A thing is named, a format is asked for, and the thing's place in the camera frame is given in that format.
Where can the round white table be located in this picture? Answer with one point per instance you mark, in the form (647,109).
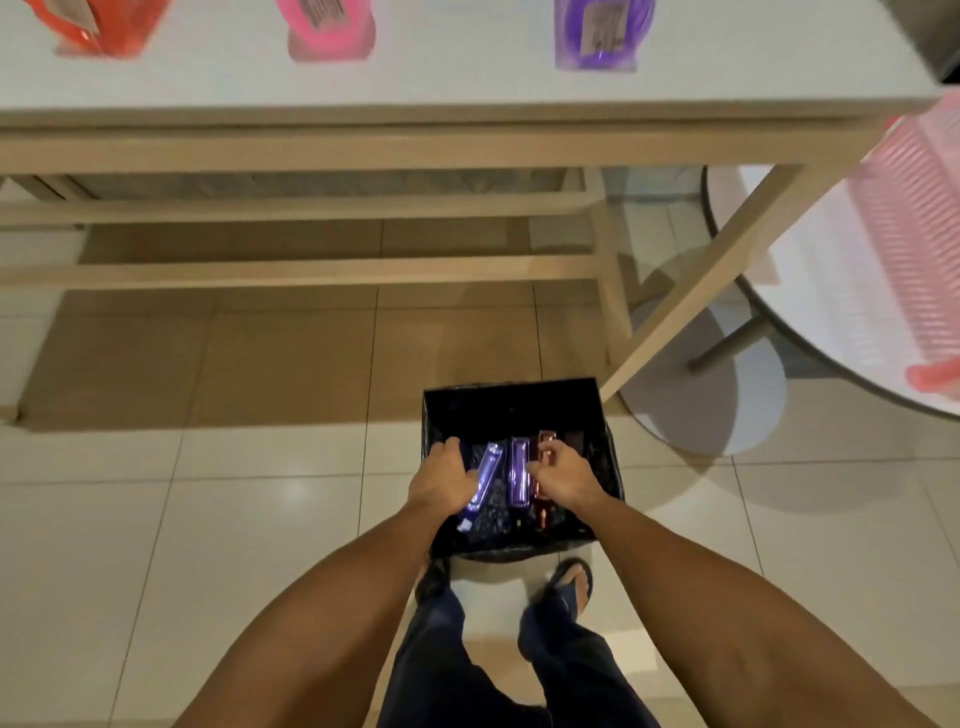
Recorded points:
(825,300)

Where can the person's right black sandal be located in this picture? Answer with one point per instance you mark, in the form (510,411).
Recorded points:
(570,581)

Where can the shiny copper packet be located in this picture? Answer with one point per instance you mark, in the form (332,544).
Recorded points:
(544,513)

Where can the person's right thumb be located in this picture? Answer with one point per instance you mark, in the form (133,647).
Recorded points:
(553,448)

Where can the light wooden table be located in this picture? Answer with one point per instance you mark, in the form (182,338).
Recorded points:
(375,142)

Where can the person's left forearm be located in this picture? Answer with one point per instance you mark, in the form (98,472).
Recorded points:
(330,615)

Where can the person's right leg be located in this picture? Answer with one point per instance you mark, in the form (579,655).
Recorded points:
(577,667)

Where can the person's leg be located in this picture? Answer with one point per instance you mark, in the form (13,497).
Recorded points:
(435,667)
(577,667)

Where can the person's left hand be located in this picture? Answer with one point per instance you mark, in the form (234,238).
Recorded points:
(439,480)

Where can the person's left leg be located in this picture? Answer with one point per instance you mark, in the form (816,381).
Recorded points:
(435,667)

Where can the person's right forearm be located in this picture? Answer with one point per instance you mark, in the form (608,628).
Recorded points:
(720,622)

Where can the person's left thumb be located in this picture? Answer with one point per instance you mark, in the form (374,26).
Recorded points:
(452,446)

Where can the pink plastic basket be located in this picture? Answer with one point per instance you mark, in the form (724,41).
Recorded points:
(911,240)

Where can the shiny blue-violet packet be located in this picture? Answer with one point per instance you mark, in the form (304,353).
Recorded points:
(489,469)

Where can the shiny purple packet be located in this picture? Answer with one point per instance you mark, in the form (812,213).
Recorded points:
(519,469)

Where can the person's right hand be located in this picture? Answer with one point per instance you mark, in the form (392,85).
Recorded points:
(570,480)

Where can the black box with plastic lining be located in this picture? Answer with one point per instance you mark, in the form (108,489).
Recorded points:
(510,409)

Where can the red plastic container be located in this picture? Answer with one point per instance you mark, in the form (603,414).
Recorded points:
(112,26)

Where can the dark brown packet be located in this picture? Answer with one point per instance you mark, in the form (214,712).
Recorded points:
(572,440)

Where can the pink plastic container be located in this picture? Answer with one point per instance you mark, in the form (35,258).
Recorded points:
(330,30)

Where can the purple plastic container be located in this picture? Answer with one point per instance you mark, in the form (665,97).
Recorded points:
(600,34)

